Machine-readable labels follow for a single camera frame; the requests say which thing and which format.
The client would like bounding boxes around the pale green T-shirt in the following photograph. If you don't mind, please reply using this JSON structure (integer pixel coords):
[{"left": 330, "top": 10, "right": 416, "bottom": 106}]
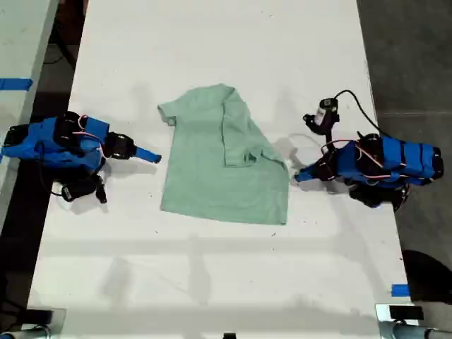
[{"left": 157, "top": 83, "right": 290, "bottom": 226}]

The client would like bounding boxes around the long blue tape strip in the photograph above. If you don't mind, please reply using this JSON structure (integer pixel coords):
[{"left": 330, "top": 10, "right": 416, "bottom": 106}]
[{"left": 0, "top": 78, "right": 35, "bottom": 92}]

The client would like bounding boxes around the white side table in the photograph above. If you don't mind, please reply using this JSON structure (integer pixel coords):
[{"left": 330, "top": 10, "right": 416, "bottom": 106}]
[{"left": 0, "top": 0, "right": 60, "bottom": 227}]

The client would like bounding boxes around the silver metal clamp plate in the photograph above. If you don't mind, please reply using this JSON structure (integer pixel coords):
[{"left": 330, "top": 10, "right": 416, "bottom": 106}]
[
  {"left": 20, "top": 307, "right": 68, "bottom": 339},
  {"left": 374, "top": 302, "right": 429, "bottom": 339}
]

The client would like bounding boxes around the wide black box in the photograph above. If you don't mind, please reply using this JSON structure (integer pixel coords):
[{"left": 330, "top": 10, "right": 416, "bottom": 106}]
[{"left": 388, "top": 305, "right": 424, "bottom": 321}]

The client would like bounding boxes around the small black box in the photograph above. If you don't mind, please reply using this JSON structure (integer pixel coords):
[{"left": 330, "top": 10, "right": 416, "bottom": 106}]
[{"left": 25, "top": 309, "right": 54, "bottom": 324}]

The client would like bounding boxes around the thin white cable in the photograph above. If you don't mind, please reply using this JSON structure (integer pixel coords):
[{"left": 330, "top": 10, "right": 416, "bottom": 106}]
[{"left": 288, "top": 133, "right": 326, "bottom": 146}]

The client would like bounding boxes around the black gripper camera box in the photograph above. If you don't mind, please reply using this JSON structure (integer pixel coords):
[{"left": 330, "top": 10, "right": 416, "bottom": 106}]
[
  {"left": 60, "top": 179, "right": 95, "bottom": 203},
  {"left": 302, "top": 98, "right": 340, "bottom": 135}
]

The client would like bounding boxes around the black camera cable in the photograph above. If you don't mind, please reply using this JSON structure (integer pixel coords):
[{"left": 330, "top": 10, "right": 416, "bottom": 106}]
[
  {"left": 333, "top": 89, "right": 384, "bottom": 137},
  {"left": 37, "top": 155, "right": 71, "bottom": 203}
]

